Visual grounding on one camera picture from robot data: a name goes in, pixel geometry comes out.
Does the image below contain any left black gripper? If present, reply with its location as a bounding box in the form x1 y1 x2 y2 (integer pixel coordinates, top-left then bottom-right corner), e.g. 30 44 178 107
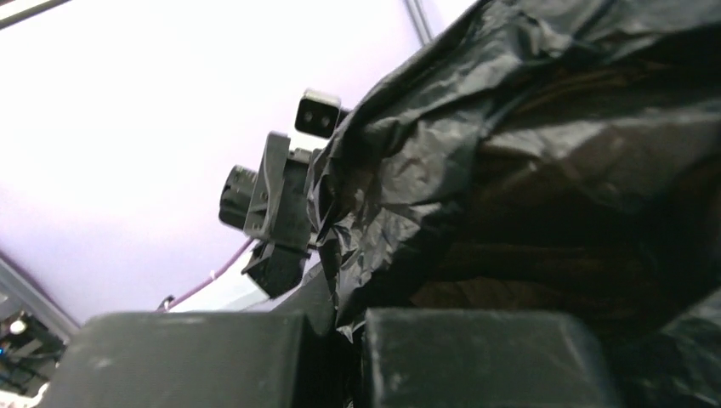
243 132 311 298

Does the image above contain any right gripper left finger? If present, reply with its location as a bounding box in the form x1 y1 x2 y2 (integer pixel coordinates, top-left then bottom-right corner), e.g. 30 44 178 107
39 264 339 408

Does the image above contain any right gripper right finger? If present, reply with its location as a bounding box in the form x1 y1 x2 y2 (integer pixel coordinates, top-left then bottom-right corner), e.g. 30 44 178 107
364 309 622 407

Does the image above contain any black trash bag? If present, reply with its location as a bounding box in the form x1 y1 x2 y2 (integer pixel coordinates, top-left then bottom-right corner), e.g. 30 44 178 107
309 1 720 407

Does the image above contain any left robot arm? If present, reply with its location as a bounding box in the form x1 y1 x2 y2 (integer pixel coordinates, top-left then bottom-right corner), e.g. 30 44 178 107
219 132 317 298

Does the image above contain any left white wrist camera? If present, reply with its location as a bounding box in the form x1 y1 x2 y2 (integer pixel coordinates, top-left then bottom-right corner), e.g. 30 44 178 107
293 88 342 139

